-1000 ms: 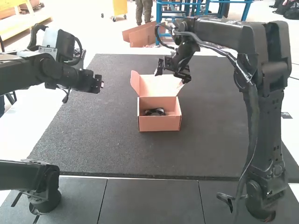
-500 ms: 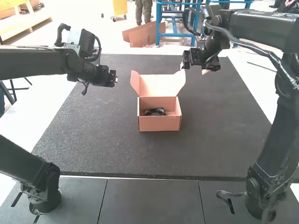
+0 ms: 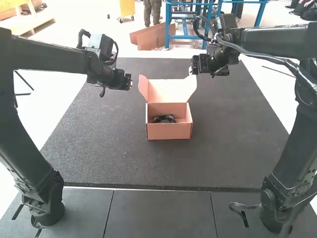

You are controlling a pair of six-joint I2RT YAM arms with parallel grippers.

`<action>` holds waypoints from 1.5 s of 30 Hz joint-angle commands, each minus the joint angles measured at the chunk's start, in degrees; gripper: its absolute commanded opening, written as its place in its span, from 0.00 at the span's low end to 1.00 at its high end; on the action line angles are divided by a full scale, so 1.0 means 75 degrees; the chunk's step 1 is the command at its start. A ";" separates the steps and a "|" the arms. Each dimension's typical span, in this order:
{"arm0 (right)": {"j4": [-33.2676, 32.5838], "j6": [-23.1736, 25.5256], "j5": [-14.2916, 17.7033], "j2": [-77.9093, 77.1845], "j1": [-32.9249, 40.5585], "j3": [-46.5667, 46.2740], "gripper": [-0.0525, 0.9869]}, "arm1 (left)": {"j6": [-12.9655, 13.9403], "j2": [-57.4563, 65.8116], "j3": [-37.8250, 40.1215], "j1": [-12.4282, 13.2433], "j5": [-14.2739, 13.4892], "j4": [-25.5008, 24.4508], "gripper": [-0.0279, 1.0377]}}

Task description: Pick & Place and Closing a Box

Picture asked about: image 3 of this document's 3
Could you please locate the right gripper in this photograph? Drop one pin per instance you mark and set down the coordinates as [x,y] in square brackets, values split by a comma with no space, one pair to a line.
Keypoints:
[201,64]

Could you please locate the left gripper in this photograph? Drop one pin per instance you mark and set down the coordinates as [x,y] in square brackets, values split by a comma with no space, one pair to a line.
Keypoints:
[119,79]

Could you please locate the cardboard box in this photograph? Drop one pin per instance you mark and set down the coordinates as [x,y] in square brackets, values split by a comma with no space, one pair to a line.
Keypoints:
[168,130]

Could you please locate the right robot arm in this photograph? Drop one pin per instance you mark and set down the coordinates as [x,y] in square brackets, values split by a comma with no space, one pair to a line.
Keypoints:
[304,129]

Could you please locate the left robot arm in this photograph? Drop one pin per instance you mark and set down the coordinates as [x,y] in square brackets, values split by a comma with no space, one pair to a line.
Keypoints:
[37,54]

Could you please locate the brown cardboard sheets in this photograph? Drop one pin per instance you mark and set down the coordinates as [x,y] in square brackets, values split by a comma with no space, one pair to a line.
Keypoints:
[151,36]

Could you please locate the black square fan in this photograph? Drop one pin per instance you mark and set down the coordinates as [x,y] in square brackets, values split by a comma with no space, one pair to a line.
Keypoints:
[163,119]

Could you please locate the black mat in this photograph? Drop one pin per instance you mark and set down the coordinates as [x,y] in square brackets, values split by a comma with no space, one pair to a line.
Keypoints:
[99,136]

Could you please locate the person's legs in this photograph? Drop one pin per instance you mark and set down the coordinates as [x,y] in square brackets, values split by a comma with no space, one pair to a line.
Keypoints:
[237,10]
[149,12]

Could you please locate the yellow wheeled cart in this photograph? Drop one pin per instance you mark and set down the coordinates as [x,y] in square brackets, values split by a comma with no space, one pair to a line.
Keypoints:
[127,8]

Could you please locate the wooden pallet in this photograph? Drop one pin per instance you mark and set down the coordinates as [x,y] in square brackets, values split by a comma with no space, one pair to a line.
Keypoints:
[27,22]

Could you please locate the dark base panel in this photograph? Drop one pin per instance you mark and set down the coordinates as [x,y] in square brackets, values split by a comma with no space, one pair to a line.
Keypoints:
[81,213]
[158,213]
[230,223]

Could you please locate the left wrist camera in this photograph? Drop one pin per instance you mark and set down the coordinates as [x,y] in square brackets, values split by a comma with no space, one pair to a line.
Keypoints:
[102,45]

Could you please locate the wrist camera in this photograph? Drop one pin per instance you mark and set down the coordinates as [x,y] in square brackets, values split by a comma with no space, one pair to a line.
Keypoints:
[102,45]
[227,21]

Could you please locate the blue metal frame table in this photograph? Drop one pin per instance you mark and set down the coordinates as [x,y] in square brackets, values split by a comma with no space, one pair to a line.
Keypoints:
[171,27]
[260,10]

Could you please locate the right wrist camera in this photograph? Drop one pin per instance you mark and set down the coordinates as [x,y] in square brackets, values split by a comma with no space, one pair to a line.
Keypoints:
[227,21]

